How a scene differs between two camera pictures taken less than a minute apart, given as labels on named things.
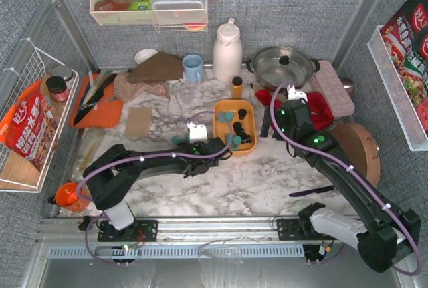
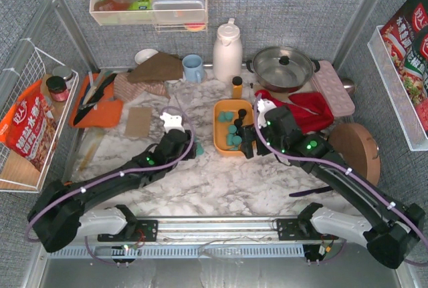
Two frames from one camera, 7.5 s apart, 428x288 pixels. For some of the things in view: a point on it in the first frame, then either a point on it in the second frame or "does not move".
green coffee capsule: x=229 y=115 does not move
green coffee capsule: x=237 y=139 → x=229 y=141
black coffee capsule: x=241 y=113 does not move
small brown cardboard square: x=138 y=122 does not move
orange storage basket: x=234 y=121 does not move
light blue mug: x=193 y=68 does not move
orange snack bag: x=28 y=127 does not move
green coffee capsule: x=223 y=117 does not move
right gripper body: x=293 y=104 → x=251 y=137
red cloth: x=321 y=120 does not move
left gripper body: x=220 y=143 → x=188 y=141
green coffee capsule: x=228 y=139 → x=232 y=129
